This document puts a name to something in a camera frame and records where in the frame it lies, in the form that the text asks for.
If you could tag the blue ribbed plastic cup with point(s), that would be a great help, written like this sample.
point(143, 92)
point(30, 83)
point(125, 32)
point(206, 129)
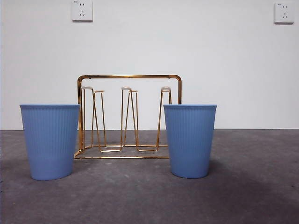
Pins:
point(50, 140)
point(190, 140)

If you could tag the white wall socket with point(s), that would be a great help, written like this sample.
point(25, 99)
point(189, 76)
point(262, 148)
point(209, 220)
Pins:
point(283, 13)
point(82, 11)

